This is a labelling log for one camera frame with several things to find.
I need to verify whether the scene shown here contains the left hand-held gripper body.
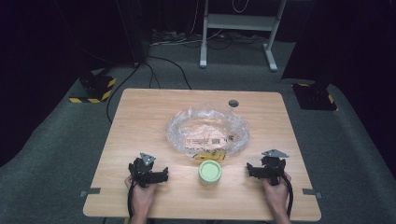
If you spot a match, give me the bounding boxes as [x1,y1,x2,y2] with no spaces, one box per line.
[128,151,157,189]

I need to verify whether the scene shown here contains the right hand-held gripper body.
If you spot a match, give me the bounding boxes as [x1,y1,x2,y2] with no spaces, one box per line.
[261,148,290,187]

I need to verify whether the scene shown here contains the green round cup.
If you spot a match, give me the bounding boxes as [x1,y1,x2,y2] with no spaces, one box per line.
[198,159,223,185]

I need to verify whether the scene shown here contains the clear plastic bag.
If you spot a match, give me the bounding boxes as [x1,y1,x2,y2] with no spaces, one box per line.
[165,105,251,161]

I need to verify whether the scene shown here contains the person's left hand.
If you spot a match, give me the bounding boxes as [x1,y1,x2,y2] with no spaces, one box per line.
[123,175,159,204]

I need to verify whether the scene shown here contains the person's right hand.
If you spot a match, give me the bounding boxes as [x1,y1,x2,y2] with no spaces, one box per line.
[262,172,292,206]

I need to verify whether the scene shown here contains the black base with striped edge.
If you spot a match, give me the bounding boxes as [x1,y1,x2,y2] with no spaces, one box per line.
[68,70,118,105]
[291,81,339,112]

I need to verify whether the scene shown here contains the dark curtain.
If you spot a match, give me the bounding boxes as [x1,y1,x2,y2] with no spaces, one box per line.
[280,0,396,178]

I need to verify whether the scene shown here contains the white metal stand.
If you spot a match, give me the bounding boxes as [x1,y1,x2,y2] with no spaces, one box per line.
[199,0,288,73]

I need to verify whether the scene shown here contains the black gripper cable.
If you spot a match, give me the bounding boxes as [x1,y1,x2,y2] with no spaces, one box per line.
[280,175,294,218]
[126,181,138,219]

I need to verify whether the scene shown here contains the grey table edge bracket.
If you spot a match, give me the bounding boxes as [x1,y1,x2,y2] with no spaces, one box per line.
[79,187,102,199]
[302,188,323,200]

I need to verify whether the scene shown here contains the black floor cable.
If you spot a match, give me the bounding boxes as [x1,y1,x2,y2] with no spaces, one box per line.
[106,62,142,124]
[145,55,192,91]

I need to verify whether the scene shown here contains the bundle of floor cables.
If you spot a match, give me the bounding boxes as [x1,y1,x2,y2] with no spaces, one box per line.
[148,28,269,51]

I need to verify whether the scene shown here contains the thin white hanging cable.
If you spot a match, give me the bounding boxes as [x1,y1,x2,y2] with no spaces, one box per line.
[232,0,250,14]

